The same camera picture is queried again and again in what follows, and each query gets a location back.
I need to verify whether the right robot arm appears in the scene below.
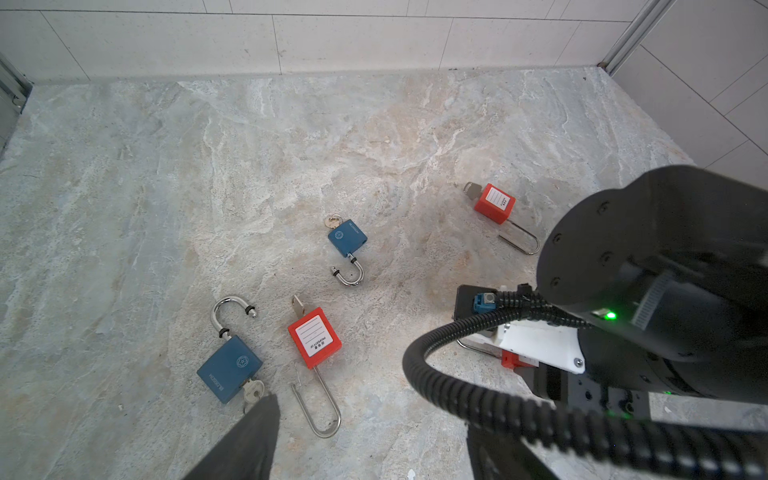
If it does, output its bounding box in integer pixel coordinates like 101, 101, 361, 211
402, 165, 767, 479

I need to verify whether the large blue padlock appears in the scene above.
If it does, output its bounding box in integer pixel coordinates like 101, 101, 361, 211
197, 295, 263, 405

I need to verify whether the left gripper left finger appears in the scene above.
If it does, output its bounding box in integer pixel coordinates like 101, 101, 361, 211
185, 394, 280, 480

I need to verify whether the small blue padlock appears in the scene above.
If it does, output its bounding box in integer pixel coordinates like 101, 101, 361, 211
324, 214, 368, 287

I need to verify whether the red padlock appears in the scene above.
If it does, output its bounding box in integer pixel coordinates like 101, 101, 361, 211
288, 295, 342, 439
462, 182, 541, 256
457, 340, 539, 370

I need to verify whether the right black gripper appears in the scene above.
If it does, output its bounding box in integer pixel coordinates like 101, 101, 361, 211
515, 360, 651, 420

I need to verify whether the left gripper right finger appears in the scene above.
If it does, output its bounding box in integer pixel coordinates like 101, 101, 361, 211
467, 425, 557, 480

